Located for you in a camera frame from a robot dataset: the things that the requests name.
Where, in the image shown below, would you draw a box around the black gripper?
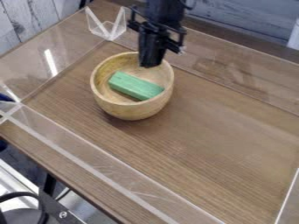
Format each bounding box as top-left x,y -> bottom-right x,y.
126,0 -> 187,68

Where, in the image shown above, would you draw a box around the green rectangular block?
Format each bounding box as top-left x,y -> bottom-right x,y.
106,71 -> 164,101

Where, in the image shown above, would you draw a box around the light wooden bowl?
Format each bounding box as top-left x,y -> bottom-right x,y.
89,52 -> 173,121

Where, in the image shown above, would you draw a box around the clear acrylic tray walls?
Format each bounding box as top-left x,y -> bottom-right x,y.
0,2 -> 299,224

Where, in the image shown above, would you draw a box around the black table leg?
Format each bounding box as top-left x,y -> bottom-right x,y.
42,174 -> 57,196

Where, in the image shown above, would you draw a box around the grey metal bracket with screw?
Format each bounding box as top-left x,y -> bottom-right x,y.
38,192 -> 86,224

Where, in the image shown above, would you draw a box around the black cable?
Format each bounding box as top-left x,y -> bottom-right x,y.
0,191 -> 50,224

